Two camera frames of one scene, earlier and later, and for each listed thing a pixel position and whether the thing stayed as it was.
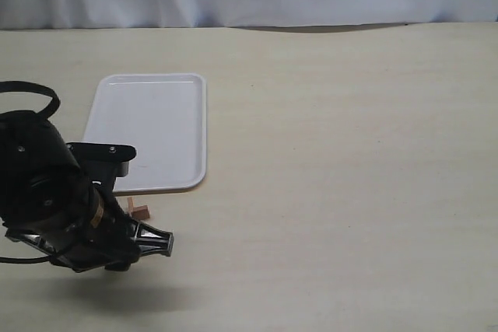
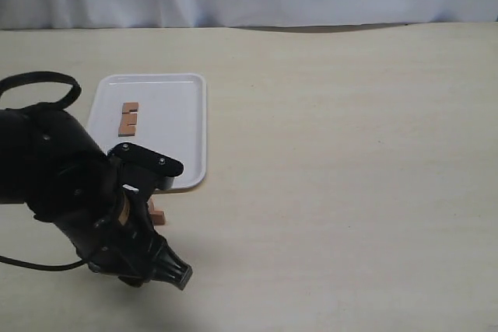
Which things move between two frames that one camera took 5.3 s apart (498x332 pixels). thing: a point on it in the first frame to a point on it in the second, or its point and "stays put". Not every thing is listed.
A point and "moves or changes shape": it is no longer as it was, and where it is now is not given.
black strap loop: x=47 y=110 to x=44 y=76
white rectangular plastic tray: x=164 y=117 stays put
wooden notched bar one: x=141 y=212 moves or changes shape
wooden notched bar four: x=130 y=204 moves or changes shape
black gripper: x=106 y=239 to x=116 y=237
